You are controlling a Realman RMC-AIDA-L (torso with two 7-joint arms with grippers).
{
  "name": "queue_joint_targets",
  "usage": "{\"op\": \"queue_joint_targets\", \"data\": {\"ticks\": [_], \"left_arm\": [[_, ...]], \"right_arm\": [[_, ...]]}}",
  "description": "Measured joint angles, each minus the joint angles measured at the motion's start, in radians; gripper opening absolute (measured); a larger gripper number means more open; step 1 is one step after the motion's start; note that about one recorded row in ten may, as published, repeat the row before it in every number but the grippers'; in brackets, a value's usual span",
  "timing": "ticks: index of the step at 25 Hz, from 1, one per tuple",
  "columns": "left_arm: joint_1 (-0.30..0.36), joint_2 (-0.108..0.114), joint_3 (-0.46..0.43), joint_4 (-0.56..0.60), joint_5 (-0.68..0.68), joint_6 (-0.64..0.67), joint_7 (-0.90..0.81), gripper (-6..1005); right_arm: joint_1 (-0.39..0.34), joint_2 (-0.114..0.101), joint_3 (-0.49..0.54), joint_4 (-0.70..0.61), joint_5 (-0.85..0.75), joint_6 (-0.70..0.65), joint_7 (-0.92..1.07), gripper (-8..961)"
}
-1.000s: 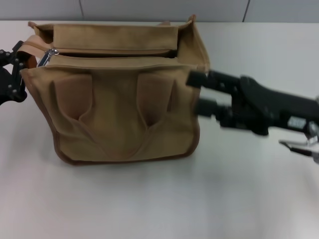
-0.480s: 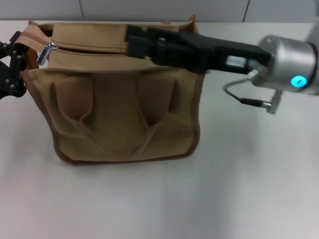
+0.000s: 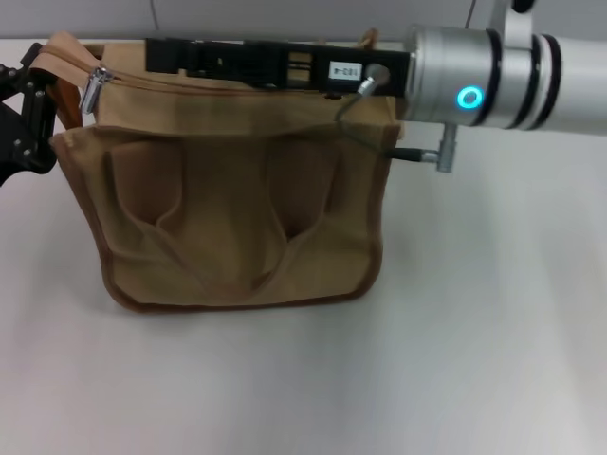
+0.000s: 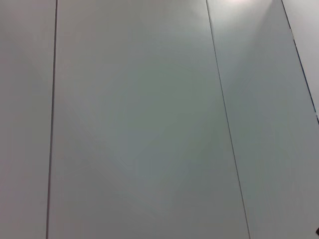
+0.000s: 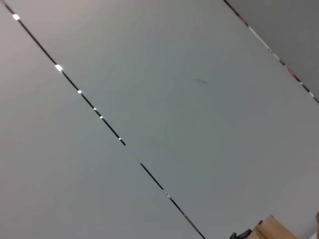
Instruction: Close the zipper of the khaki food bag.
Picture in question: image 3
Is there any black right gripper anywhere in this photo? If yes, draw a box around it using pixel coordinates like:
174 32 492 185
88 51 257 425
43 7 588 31
145 38 413 100

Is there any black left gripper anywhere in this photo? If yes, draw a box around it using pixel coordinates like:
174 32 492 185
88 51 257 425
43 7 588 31
0 42 59 186

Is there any silver metal zipper pull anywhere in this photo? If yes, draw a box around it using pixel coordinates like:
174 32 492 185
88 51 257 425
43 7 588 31
79 65 113 115

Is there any khaki canvas food bag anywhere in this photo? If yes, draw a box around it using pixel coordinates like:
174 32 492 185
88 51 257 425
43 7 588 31
35 28 404 314

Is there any right gripper cable with plug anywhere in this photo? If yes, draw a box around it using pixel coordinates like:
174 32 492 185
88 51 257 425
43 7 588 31
334 64 456 174

